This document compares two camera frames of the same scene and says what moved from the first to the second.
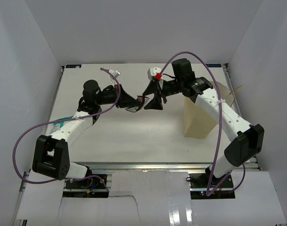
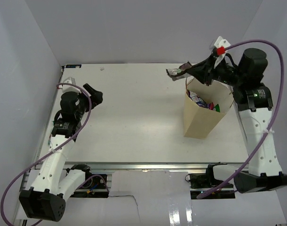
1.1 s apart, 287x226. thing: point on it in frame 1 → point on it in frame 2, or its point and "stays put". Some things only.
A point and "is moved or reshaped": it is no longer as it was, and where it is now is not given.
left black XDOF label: [73, 66] stays put
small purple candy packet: [142, 100] is moved or reshaped
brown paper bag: [198, 123] stays put
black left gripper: [126, 101] → [96, 97]
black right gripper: [154, 87] → [203, 71]
